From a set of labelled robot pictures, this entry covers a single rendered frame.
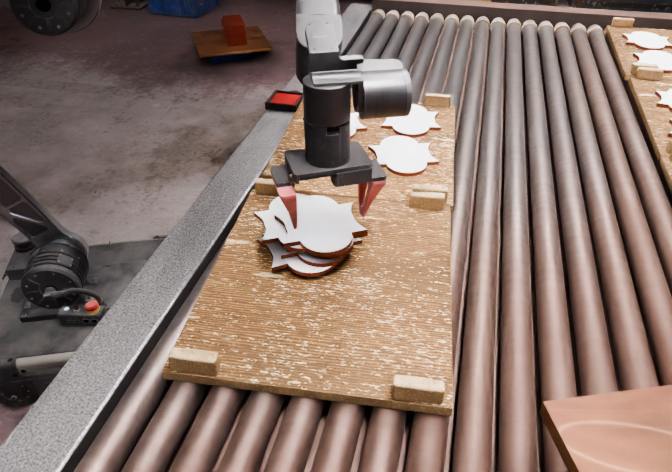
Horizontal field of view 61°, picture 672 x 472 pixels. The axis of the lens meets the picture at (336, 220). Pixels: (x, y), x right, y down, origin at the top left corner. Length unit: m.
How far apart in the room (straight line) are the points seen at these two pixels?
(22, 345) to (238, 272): 1.13
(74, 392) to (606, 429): 0.59
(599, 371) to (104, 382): 0.61
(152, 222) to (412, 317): 1.98
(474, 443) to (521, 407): 0.08
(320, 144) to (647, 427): 0.45
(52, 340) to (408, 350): 1.31
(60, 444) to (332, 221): 0.45
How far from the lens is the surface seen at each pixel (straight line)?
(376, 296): 0.81
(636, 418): 0.62
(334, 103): 0.68
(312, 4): 0.77
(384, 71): 0.71
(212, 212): 1.02
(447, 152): 1.16
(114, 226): 2.68
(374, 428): 0.70
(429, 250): 0.89
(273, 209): 0.90
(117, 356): 0.81
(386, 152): 1.12
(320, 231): 0.84
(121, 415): 0.74
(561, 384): 0.78
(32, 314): 1.95
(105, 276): 2.00
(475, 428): 0.71
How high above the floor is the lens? 1.49
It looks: 36 degrees down
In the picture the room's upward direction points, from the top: straight up
